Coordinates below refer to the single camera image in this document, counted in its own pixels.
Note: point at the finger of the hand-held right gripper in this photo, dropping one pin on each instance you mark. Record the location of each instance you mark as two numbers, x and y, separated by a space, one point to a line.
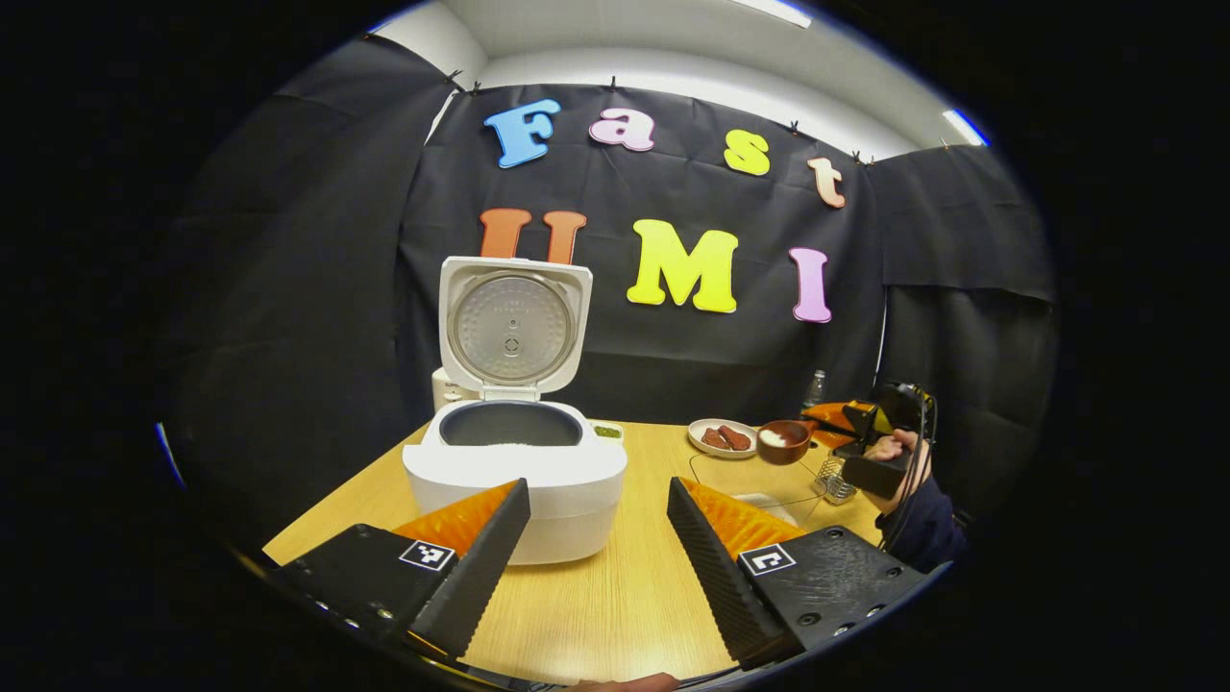
828 423

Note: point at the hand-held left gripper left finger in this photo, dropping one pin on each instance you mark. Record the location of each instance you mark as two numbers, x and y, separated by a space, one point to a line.
480 572

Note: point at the long ceiling light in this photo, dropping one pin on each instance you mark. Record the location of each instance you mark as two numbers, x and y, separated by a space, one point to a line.
774 12

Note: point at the clear box of rice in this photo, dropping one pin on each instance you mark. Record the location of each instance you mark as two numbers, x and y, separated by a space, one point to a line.
769 506

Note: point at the white rice cooker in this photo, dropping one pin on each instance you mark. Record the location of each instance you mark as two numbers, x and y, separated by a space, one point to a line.
567 481

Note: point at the black backdrop cloth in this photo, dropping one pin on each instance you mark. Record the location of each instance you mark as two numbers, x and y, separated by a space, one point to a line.
317 288

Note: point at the white toaster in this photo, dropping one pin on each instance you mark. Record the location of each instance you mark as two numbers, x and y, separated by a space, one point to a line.
446 389

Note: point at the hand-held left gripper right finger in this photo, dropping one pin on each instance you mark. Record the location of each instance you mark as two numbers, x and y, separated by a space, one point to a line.
721 572

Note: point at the green plastic bottle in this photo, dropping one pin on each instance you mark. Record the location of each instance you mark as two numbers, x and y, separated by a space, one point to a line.
816 389

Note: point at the white round plate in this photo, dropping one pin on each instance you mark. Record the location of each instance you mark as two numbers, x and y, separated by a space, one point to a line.
706 450

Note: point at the small ceiling light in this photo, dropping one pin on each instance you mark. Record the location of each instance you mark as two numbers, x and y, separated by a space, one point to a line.
964 127

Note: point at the wooden spoon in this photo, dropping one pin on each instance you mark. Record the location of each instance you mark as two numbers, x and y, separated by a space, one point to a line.
783 450

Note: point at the brown meat piece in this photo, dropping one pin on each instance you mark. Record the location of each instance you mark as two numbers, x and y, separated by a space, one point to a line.
714 438
736 437

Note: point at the white divided grain dish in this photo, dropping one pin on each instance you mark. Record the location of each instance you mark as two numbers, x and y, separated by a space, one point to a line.
607 432

